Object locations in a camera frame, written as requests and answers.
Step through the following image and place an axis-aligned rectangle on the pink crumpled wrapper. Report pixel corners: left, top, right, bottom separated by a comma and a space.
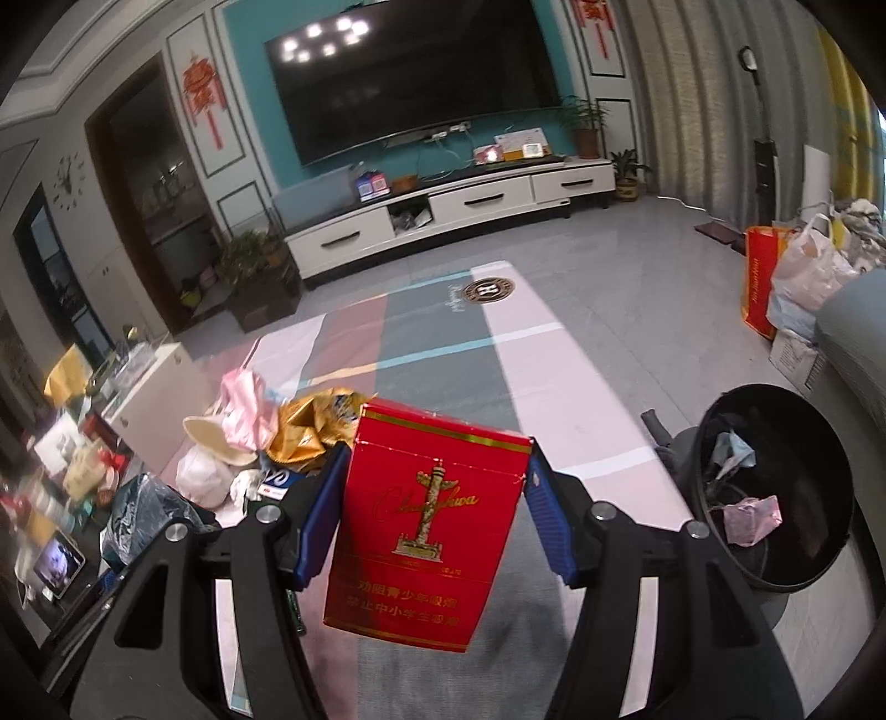
723, 495, 783, 548

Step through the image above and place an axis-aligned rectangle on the upright vacuum cleaner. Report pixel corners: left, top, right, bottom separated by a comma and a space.
737, 45, 776, 209

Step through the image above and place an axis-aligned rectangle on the pile of mixed clothes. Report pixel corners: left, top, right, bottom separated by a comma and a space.
831, 199, 886, 271

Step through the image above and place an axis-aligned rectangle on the grey curtain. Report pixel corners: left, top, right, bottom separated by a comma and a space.
623, 0, 832, 223

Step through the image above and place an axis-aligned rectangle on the potted plant in orange pot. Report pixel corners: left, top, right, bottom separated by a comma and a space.
559, 95, 610, 160

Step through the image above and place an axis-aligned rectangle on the white plastic carrier bag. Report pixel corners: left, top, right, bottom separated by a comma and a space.
768, 214, 859, 312

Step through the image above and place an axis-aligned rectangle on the large flat television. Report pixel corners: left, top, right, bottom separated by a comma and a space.
264, 0, 563, 167

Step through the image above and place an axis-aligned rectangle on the cream paper bowl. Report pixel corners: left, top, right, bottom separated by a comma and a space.
182, 415, 257, 466

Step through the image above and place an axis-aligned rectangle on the white rolled sheet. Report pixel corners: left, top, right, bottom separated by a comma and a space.
803, 145, 832, 209

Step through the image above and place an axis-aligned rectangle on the white cardboard box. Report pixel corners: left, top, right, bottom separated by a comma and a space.
770, 328, 825, 395

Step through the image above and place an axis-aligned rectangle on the dark wooden display cabinet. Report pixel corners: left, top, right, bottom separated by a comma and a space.
86, 52, 229, 333

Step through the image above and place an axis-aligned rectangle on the black round trash bin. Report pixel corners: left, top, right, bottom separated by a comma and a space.
640, 384, 874, 596

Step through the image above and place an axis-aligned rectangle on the white blue small wrapper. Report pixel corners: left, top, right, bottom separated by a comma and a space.
259, 467, 306, 500

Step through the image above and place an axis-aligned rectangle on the dark blue plastic bag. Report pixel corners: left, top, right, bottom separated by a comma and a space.
100, 474, 209, 569

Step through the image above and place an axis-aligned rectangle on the white paper ball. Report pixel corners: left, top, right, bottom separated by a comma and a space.
175, 446, 233, 510

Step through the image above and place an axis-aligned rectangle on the glass aquarium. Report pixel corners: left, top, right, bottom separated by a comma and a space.
271, 169, 361, 233

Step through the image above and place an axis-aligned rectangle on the pink plastic bag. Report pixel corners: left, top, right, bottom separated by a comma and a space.
220, 368, 279, 451

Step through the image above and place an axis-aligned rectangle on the potted plant in yellow pot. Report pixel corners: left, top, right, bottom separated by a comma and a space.
609, 148, 653, 203

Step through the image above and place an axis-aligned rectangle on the yellow patterned sheer curtain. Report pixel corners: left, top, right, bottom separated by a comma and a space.
817, 28, 886, 209

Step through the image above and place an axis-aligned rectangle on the small white cabinet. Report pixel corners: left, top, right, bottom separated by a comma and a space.
100, 342, 212, 472

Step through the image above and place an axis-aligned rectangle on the black wall clock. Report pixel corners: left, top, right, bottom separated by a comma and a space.
54, 153, 87, 209

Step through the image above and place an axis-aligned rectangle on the clear plastic wrapper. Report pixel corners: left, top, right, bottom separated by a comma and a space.
713, 430, 757, 479

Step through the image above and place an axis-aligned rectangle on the multicoloured floor mat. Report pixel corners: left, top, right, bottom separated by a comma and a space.
208, 259, 700, 720

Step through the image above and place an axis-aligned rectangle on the orange red shopping bag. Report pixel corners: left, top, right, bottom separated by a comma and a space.
742, 225, 797, 340

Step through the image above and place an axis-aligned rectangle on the red knot wall decoration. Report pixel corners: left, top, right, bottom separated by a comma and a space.
181, 56, 226, 150
571, 0, 614, 60

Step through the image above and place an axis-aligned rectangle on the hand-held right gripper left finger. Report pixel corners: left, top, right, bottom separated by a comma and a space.
42, 443, 354, 720

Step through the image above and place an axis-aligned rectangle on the red cigarette box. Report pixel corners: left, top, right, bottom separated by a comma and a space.
323, 400, 534, 653

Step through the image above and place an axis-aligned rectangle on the golden yellow snack bag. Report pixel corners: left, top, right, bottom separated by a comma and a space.
266, 389, 375, 466

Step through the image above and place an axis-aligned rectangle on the white television cabinet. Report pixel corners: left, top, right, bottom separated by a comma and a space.
284, 156, 616, 288

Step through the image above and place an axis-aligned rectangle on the tablet with lit screen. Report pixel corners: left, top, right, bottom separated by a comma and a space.
33, 536, 87, 600

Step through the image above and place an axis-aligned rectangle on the potted plant on dark stand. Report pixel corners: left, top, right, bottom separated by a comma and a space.
218, 228, 302, 333

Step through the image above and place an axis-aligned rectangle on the white and yellow box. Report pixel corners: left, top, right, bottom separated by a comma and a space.
493, 128, 551, 162

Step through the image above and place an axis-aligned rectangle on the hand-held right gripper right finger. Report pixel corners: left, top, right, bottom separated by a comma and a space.
524, 453, 818, 720

